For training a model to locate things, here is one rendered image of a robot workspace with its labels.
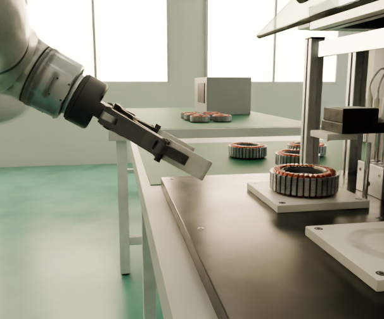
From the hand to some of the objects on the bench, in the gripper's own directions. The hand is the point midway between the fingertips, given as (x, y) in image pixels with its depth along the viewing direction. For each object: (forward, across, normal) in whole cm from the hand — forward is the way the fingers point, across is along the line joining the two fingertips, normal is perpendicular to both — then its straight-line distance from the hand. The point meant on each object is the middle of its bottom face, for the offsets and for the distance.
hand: (192, 159), depth 65 cm
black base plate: (+22, +12, +2) cm, 26 cm away
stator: (+19, 0, +4) cm, 20 cm away
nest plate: (+20, 0, +3) cm, 20 cm away
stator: (+27, -52, +5) cm, 58 cm away
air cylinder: (+32, 0, +11) cm, 34 cm away
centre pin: (+19, +24, +4) cm, 31 cm away
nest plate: (+20, +24, +3) cm, 32 cm away
